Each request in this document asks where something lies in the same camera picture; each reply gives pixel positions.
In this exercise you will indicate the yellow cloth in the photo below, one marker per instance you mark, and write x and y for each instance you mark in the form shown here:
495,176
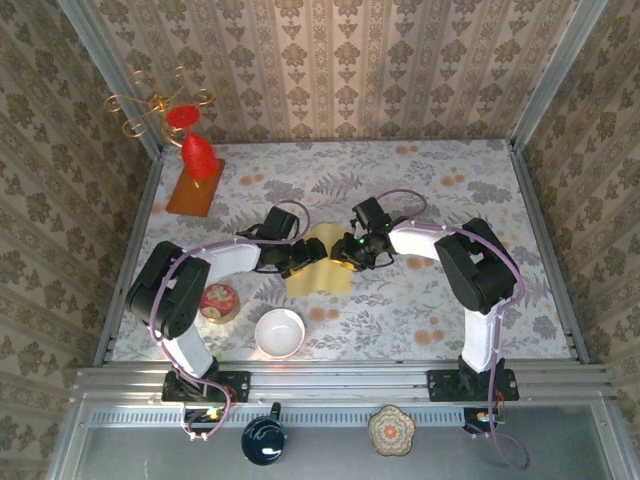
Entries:
320,282

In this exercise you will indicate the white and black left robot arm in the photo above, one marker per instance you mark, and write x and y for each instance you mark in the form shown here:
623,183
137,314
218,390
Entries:
170,290

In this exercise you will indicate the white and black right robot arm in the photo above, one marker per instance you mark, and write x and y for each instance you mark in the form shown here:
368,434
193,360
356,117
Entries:
475,270

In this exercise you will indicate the floral patterned table cover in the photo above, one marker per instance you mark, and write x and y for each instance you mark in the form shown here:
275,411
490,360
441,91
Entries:
375,325

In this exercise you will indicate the white bowl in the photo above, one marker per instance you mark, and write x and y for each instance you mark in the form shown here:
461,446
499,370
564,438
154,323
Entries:
280,332

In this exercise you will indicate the round red gold-rimmed tin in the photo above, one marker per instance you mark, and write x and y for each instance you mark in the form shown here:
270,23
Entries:
219,302

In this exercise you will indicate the orange wooden board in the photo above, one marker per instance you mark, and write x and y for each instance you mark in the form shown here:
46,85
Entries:
192,200

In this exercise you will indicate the red wine glass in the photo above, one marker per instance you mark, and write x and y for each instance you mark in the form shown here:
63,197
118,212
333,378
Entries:
197,155

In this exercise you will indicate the patterned flower-shaped dish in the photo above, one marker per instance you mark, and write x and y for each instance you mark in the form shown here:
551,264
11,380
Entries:
391,431

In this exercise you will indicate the small controller circuit board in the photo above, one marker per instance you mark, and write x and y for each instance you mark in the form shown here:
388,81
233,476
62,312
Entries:
482,419
202,417

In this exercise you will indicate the dark blue mug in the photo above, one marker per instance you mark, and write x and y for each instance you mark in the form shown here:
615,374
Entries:
263,440

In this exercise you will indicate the grey metal shelf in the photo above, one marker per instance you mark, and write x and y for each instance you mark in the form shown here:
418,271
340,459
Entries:
340,455

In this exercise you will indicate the aluminium frame cross rail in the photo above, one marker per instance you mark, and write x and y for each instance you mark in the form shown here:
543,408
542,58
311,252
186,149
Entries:
340,382

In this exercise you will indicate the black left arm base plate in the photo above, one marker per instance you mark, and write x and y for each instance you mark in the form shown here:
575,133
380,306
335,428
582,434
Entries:
240,382

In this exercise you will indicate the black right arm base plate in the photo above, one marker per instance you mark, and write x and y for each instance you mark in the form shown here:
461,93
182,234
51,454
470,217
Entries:
440,385

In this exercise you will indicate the aluminium frame side rail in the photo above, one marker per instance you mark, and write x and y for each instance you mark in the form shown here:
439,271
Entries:
548,250
139,225

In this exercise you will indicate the aluminium frame post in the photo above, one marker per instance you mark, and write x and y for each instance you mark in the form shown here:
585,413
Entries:
557,75
112,75

